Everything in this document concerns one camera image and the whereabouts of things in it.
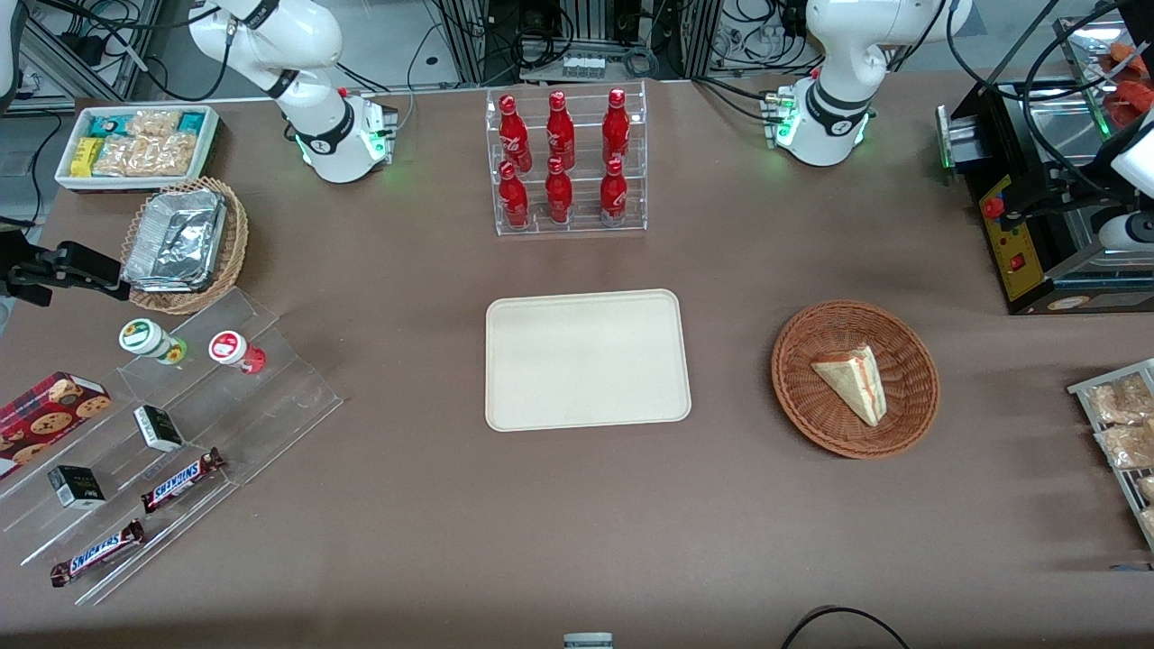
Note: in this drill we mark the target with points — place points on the triangular sandwich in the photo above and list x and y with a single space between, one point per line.
855 383

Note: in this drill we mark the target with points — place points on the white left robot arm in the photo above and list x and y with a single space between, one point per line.
834 108

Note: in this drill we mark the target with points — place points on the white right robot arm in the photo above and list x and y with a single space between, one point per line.
329 135

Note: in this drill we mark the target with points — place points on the aluminium foil tray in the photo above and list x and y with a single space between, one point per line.
176 239

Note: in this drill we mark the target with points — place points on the light wicker basket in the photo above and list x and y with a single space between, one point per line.
236 239

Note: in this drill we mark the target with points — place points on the cream rectangular tray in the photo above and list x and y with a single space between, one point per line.
586 361

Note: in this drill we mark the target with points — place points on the brown wicker basket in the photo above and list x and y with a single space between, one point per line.
811 406

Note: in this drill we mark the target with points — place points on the green lid yogurt cup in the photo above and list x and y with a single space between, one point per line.
144 337

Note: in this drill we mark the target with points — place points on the yellow snack packet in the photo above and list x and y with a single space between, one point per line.
86 156

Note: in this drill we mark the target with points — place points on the clear cracker packet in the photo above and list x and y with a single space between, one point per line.
155 123
144 158
1122 401
1127 446

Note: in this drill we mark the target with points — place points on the red plaid cookie box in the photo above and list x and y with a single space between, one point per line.
45 415

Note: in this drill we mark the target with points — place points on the teal snack packet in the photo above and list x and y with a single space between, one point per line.
108 124
191 122

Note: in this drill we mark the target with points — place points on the red lid yogurt cup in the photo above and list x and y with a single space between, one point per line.
230 348

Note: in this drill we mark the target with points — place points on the white snack bin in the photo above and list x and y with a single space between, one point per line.
209 149

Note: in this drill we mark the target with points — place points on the small black box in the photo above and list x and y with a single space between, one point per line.
159 428
77 487

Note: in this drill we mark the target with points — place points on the clear acrylic stepped shelf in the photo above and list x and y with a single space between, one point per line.
261 406

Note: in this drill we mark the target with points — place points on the Snickers chocolate bar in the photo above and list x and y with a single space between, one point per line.
180 480
97 553

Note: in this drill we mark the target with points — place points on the red cola bottle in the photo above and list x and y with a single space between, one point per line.
558 196
616 128
514 135
513 200
560 133
613 194

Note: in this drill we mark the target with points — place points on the clear acrylic bottle rack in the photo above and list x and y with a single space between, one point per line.
581 221

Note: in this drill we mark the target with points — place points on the white power strip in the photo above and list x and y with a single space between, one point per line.
583 66

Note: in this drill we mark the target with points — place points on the small grey object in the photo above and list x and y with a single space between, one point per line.
588 641

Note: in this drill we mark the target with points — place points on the black machine with yellow panel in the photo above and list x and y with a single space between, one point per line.
1019 225

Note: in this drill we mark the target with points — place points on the grey metal snack rack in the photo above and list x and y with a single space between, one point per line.
1086 389

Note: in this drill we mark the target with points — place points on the red plastic packet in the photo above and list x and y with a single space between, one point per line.
1131 106

